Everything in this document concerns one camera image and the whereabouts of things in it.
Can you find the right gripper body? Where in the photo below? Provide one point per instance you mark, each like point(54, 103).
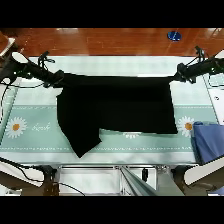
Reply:
point(184, 72)

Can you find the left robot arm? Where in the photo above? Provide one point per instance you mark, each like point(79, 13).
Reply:
point(20, 66)

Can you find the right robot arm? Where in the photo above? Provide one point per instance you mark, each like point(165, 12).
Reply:
point(208, 65)

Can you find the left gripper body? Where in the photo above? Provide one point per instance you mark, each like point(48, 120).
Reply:
point(54, 78)

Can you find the silver frame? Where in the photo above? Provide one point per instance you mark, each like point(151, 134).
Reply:
point(133, 181)

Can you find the blue garment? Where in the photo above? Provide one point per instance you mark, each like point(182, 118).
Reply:
point(208, 141)

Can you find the black T-shirt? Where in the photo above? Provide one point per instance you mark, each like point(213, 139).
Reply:
point(116, 106)

